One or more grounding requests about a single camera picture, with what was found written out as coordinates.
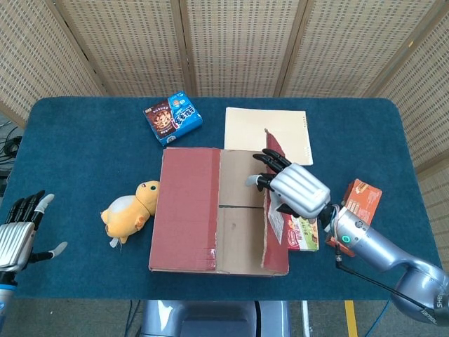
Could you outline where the black floor cable bundle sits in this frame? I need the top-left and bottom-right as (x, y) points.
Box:
(0, 119), (25, 168)

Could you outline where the blue cookie box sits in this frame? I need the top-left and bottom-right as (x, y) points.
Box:
(142, 91), (204, 147)

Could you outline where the woven folding screen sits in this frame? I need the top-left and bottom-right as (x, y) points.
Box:
(0, 0), (449, 273)

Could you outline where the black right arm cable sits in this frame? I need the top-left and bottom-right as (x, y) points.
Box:
(335, 244), (424, 312)

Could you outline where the yellow plush toy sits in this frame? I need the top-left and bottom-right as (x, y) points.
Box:
(100, 180), (161, 249)

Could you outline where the beige spiral notebook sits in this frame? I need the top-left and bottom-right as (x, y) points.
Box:
(224, 107), (314, 166)

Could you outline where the white table leg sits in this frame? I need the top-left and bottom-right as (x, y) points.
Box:
(300, 300), (312, 337)

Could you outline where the green and red snack box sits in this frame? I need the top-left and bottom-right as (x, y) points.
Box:
(287, 214), (320, 253)

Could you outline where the red cardboard shipping box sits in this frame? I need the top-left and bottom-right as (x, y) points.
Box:
(149, 128), (290, 278)

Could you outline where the orange snack box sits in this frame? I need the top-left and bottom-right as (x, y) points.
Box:
(325, 178), (383, 257)

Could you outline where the blue table cloth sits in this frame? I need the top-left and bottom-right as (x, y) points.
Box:
(0, 97), (443, 302)

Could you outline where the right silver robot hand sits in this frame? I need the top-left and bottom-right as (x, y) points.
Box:
(244, 148), (333, 220)

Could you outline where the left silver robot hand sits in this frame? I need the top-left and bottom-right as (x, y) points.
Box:
(0, 190), (68, 285)

